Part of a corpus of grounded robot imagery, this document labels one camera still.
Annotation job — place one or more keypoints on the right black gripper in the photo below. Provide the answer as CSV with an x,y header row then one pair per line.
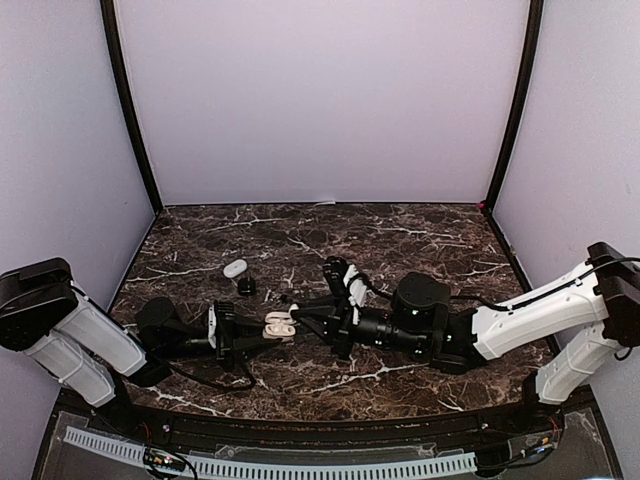
x,y
333,336

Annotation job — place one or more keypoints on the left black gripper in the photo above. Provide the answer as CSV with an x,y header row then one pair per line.
x,y
228,347

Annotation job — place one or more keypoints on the beige gold-rimmed charging case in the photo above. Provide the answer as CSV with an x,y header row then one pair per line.
x,y
279,326

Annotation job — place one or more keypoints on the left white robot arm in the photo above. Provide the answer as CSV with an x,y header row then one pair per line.
x,y
47,316

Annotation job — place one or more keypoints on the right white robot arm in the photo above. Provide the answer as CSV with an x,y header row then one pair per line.
x,y
599,297

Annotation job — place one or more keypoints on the black round charging case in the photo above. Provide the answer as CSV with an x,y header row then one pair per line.
x,y
246,287

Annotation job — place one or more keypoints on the white oval charging case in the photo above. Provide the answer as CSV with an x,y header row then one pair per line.
x,y
235,268

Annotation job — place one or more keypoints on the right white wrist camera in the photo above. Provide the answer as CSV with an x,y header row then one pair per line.
x,y
355,283

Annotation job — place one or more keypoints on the white slotted cable duct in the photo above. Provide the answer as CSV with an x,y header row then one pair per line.
x,y
242,463

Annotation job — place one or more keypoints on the black front table rail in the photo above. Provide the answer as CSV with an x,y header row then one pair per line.
x,y
201,431

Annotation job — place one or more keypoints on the left black frame post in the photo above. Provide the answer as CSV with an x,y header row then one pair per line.
x,y
123,88

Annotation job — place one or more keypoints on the black frame post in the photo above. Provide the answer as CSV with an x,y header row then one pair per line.
x,y
523,77
123,88

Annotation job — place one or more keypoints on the right black frame post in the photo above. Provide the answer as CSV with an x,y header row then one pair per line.
x,y
523,77

